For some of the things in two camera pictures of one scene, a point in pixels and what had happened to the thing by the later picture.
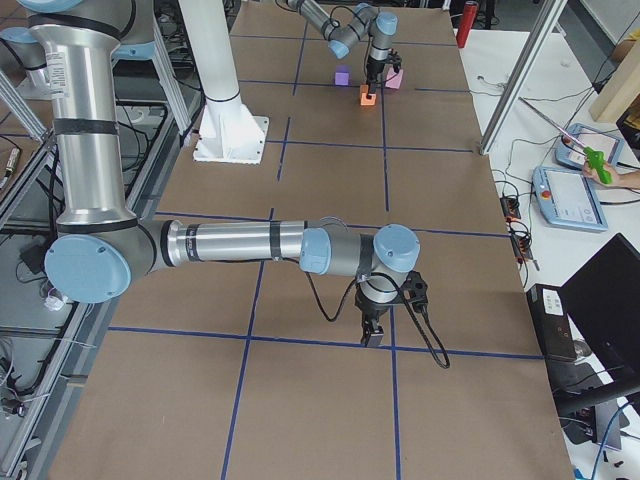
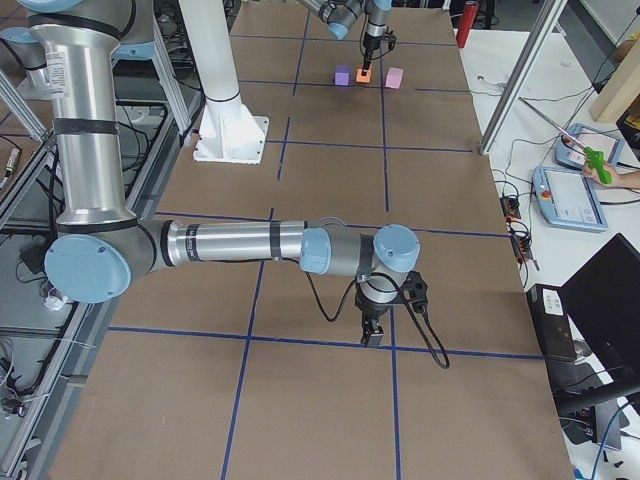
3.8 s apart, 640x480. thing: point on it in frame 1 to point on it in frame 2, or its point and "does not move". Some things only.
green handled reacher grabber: [594, 158] does not move
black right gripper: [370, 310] does not move
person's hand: [618, 180] does not move
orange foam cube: [364, 91] to [363, 78]
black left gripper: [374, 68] to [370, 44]
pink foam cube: [394, 79] does not move
